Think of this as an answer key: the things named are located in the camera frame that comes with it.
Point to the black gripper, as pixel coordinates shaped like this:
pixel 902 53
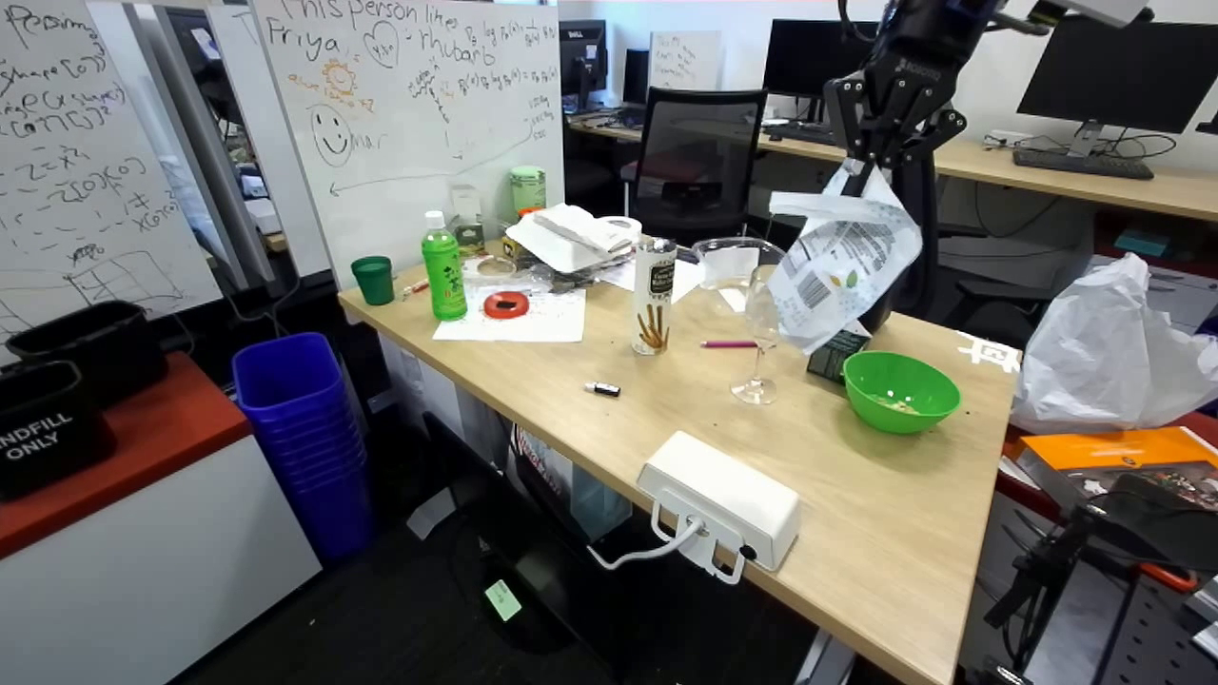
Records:
pixel 935 44

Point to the white almond snack package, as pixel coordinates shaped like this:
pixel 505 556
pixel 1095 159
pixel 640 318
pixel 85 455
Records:
pixel 840 267

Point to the clear plastic container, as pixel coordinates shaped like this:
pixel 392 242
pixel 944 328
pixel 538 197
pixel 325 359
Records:
pixel 725 267

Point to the black padded office chair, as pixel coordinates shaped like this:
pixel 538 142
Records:
pixel 1001 270

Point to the black keyboard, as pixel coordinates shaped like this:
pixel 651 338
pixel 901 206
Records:
pixel 1079 159

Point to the black mesh office chair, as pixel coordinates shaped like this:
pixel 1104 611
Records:
pixel 691 156

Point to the small white board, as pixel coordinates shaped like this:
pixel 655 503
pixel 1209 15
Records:
pixel 688 58

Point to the large black monitor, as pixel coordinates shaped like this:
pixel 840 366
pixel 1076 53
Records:
pixel 1116 71

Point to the dark green card box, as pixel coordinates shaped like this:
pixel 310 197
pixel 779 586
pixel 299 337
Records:
pixel 826 359

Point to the white tape mark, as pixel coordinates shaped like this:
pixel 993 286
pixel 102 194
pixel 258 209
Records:
pixel 993 355

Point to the green plastic bowl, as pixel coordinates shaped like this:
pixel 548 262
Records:
pixel 901 383

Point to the pink pen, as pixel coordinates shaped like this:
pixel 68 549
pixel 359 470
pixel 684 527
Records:
pixel 729 343

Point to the pile of nuts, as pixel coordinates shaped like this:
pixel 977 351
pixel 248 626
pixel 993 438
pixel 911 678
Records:
pixel 902 404

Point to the clear wine glass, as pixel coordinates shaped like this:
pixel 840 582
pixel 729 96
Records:
pixel 753 390

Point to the white plastic bag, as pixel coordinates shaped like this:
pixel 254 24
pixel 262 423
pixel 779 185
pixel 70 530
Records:
pixel 1104 343

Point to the small black monitor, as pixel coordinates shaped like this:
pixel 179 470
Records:
pixel 579 58

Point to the stack of white food containers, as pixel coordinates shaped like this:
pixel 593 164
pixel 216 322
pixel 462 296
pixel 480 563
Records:
pixel 566 238

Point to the green lidded canister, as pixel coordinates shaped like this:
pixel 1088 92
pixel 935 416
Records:
pixel 527 191

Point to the small black marker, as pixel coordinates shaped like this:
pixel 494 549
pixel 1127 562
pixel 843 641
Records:
pixel 602 390

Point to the blank white paper sheet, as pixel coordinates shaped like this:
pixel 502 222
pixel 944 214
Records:
pixel 545 323

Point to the white power strip box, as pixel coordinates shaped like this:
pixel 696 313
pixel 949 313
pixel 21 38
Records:
pixel 725 489

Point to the clear plastic bottle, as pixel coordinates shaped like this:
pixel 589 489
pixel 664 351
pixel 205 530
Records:
pixel 466 222

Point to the red tape roll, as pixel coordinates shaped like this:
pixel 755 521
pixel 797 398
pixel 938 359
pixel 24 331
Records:
pixel 490 304

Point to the black equipment stand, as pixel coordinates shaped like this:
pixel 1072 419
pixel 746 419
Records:
pixel 1053 556

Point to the green plastic bottle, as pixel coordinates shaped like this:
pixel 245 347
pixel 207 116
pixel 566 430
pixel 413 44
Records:
pixel 443 270

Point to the whiteboard with smiley drawing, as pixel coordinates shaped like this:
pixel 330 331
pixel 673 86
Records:
pixel 405 125

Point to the green cup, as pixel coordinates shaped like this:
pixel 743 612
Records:
pixel 376 281

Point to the black computer case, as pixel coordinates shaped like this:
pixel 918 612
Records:
pixel 557 593

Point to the stack of blue bins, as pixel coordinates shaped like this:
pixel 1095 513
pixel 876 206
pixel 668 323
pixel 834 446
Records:
pixel 299 419

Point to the whiteboard with dense writing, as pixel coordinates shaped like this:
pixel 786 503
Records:
pixel 79 164

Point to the plain black bin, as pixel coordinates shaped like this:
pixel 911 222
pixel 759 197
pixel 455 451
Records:
pixel 102 337

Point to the white cabinet with red top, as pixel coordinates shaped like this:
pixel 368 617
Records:
pixel 153 572

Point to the black bin with white lettering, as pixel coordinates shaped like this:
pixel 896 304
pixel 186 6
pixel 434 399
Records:
pixel 51 430

